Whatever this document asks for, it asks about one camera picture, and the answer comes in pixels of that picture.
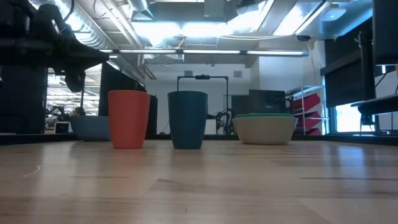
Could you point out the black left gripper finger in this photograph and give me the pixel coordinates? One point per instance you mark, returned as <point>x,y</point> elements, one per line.
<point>87,51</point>
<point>90,62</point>

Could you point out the blue bowl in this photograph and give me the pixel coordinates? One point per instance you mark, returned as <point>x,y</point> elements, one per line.
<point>90,127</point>

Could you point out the orange plastic cup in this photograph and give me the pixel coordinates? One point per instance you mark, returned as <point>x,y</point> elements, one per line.
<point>129,121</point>

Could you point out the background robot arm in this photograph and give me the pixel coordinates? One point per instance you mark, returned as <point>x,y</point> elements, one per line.
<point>224,119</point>

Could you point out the shelf with red bins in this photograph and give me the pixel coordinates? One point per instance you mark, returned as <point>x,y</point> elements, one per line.
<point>308,102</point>

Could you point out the black cabinet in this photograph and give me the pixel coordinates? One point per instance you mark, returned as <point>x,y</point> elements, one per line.
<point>105,77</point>

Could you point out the dark blue plastic cup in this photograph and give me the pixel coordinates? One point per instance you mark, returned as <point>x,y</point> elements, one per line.
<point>188,121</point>

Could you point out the long ceiling light fixture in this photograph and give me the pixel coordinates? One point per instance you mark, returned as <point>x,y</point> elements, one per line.
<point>211,52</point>

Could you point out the black monitor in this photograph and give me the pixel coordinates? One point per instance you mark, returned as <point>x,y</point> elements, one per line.
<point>267,101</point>

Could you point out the green bowl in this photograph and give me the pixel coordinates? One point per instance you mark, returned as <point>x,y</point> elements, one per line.
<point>264,115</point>

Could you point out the white bowl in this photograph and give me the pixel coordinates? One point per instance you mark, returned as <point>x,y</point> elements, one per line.
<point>264,130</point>

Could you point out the white ceiling access point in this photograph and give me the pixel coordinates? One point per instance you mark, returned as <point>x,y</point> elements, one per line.
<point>333,14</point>

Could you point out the black desk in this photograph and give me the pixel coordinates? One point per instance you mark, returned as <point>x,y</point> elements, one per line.
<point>379,105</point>

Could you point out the black flat panel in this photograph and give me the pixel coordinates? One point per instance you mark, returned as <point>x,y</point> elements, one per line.
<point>385,31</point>

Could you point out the black partition wall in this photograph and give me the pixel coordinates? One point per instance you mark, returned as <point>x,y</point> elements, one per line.
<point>21,99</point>

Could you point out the black background rig frame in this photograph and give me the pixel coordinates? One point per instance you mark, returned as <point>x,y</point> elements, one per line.
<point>202,76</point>

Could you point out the ceiling security camera dome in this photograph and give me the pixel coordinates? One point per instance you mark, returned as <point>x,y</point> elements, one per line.
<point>303,38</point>

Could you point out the black aluminium table frame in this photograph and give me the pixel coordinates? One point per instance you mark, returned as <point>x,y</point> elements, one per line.
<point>342,139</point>

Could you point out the black upright post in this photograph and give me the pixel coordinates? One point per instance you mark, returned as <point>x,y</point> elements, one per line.
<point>367,68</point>

